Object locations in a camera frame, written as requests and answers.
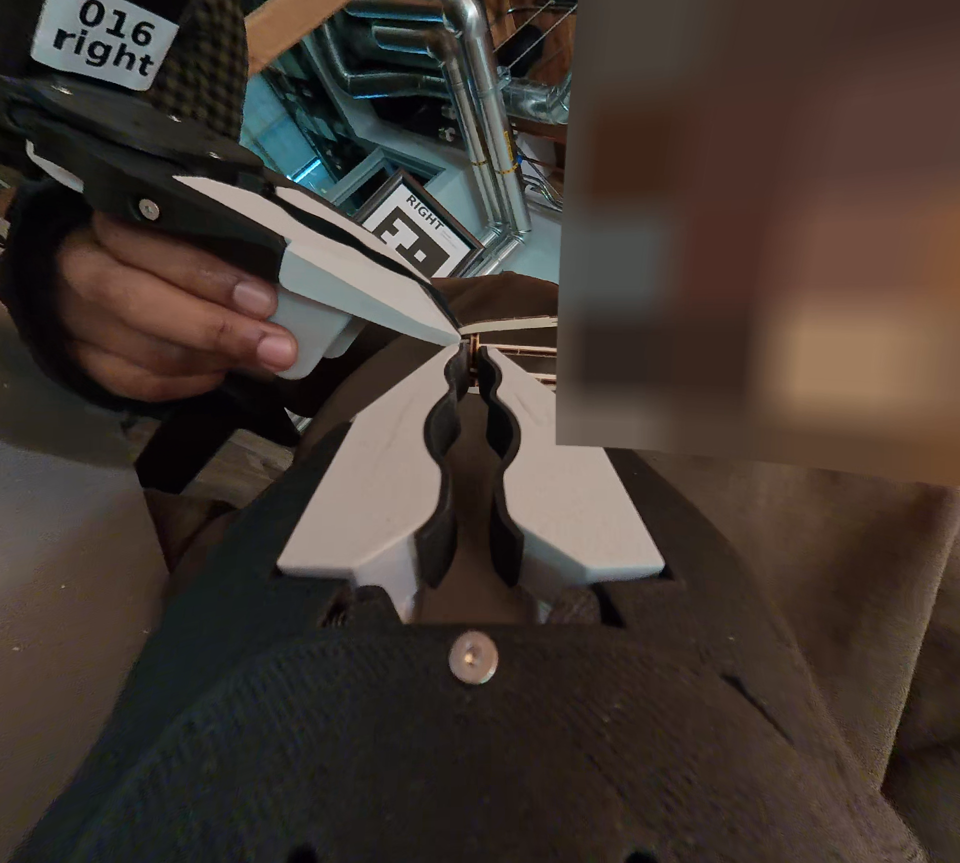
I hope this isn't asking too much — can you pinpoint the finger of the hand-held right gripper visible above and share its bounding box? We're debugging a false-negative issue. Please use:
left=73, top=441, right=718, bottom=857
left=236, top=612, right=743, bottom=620
left=174, top=173, right=460, bottom=332
left=268, top=234, right=462, bottom=381

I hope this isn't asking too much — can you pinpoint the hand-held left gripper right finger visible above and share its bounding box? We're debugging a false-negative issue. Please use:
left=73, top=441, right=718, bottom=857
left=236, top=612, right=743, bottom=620
left=477, top=345, right=668, bottom=620

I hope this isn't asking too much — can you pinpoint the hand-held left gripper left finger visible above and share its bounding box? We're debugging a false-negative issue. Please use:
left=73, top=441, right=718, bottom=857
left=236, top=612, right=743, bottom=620
left=276, top=344, right=472, bottom=626

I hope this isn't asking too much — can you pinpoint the wooden wheel model part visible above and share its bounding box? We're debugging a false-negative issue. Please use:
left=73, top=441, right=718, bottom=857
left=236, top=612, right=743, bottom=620
left=459, top=314, right=560, bottom=388

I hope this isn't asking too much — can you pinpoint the person's right hand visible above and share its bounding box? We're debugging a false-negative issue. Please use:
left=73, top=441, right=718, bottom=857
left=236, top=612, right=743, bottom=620
left=56, top=210, right=299, bottom=403

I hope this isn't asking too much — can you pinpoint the framed black white marker sign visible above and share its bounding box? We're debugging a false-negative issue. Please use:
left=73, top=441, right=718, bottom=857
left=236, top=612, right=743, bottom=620
left=352, top=167, right=487, bottom=279

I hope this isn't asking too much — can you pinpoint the silver metal ceiling pipe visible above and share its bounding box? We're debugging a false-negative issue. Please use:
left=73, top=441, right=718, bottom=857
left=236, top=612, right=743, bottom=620
left=416, top=0, right=535, bottom=257

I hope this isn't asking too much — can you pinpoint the silver ventilation duct bundle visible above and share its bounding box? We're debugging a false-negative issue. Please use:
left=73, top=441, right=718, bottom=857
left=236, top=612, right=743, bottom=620
left=285, top=0, right=459, bottom=103

